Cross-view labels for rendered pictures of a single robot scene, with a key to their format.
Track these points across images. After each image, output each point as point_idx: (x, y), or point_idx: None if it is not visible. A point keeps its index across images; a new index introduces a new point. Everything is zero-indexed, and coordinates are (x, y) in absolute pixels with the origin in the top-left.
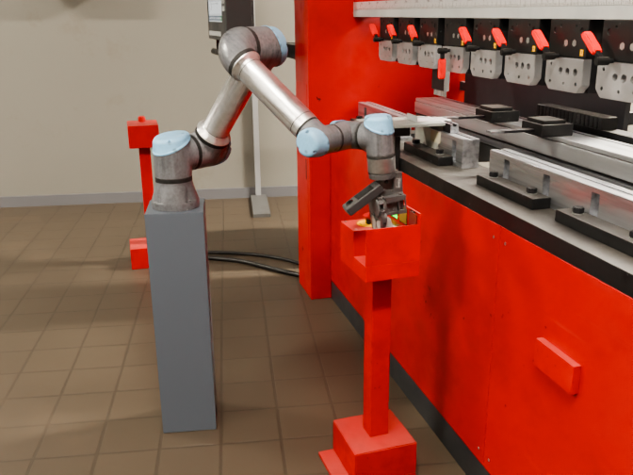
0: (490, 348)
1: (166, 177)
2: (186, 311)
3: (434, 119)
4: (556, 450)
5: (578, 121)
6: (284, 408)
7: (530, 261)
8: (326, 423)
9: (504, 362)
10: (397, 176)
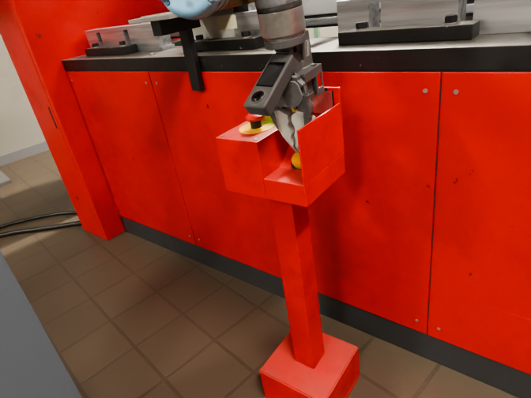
0: (430, 221)
1: None
2: (11, 358)
3: None
4: None
5: None
6: (172, 375)
7: (526, 97)
8: (229, 366)
9: (465, 230)
10: (306, 38)
